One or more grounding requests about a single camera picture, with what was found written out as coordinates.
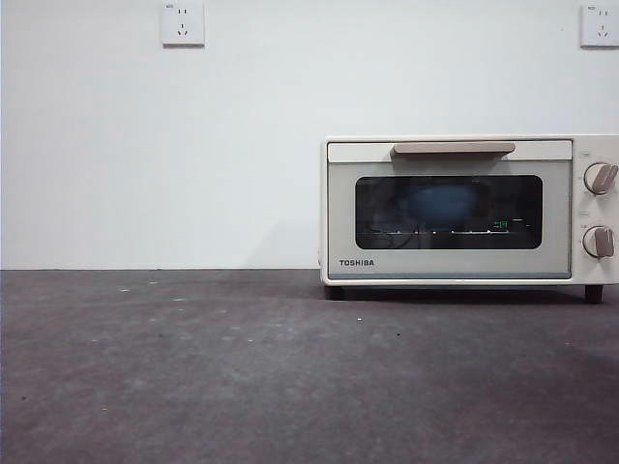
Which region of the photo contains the white wall socket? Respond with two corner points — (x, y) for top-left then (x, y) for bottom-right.
(579, 4), (619, 48)
(162, 1), (206, 48)

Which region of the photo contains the beige timer knob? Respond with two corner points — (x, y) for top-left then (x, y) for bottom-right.
(581, 225), (616, 258)

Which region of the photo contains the blue ribbed bowl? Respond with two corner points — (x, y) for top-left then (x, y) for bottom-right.
(408, 186), (478, 229)

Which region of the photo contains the beige temperature knob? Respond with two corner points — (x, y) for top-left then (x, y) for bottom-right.
(582, 162), (619, 196)

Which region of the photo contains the cream toaster oven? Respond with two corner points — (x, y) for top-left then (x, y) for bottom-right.
(322, 133), (619, 305)

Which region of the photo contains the oven door with beige handle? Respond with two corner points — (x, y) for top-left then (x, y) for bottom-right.
(326, 138), (574, 280)

